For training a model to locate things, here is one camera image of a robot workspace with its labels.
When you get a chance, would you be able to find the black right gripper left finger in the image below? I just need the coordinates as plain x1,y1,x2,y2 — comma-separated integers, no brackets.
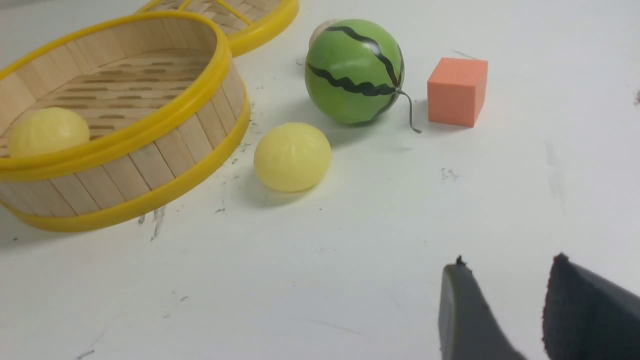
438,255,525,360

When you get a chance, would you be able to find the green toy watermelon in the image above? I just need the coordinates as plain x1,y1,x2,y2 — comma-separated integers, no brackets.
304,18,406,126

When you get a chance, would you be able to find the yellow-rimmed woven steamer lid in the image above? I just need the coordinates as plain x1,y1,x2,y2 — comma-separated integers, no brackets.
139,0,300,58

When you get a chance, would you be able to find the yellow-rimmed bamboo steamer tray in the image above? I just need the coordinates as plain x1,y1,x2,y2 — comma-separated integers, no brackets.
1,10,251,232

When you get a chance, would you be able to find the yellow bun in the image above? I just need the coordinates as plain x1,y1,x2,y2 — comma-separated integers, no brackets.
253,122,332,193
7,107,90,158

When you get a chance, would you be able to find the white bun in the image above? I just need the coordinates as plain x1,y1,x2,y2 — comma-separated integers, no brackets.
308,19,341,49

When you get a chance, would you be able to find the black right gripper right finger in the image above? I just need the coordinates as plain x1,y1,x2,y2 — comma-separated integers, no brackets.
542,253,640,360

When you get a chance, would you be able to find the orange foam cube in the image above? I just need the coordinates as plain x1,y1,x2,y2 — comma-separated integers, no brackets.
426,57,489,128

